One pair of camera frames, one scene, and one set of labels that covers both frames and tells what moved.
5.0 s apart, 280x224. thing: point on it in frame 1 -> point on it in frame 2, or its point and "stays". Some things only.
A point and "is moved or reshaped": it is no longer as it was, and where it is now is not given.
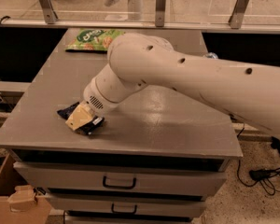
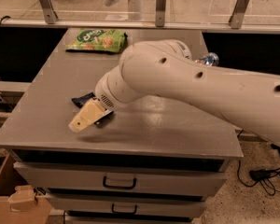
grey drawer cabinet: x=159 y=160 stays
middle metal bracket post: x=160 y=7 stays
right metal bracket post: x=236 y=18 stays
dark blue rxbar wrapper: x=86 y=129 is moved or reshaped
